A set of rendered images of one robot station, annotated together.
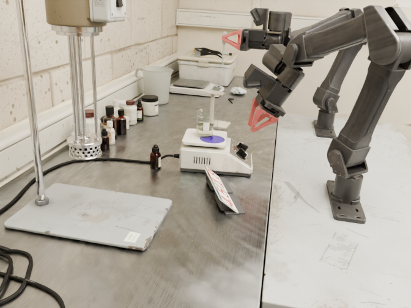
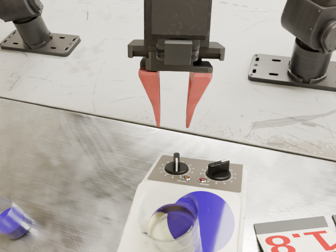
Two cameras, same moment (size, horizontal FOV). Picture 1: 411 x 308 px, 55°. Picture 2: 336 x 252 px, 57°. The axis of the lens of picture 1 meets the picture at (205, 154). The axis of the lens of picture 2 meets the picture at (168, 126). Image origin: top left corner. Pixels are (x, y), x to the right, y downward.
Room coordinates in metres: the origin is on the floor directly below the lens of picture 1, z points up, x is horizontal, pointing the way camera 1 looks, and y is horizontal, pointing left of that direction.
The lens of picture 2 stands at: (1.00, 0.11, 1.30)
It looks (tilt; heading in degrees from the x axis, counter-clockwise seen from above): 50 degrees down; 288
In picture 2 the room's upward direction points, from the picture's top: 11 degrees counter-clockwise
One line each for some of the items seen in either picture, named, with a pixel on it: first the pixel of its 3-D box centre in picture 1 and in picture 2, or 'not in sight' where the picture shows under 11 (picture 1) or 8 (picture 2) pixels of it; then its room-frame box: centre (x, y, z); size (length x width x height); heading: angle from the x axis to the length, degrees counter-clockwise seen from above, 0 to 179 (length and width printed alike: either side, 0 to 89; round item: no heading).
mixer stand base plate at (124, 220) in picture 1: (93, 212); not in sight; (0.73, 0.23, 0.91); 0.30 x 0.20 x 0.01; 80
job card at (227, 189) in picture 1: (217, 178); (299, 238); (0.91, -0.03, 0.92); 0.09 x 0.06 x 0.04; 13
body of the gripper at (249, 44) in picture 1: (255, 40); not in sight; (1.40, -0.15, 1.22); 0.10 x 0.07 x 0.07; 164
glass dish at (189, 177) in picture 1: (191, 177); not in sight; (0.93, 0.03, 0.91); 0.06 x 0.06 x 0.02
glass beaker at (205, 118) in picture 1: (204, 123); (169, 226); (1.05, 0.01, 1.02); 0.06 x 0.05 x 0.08; 36
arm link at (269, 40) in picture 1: (273, 40); not in sight; (1.39, -0.21, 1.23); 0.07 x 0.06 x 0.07; 74
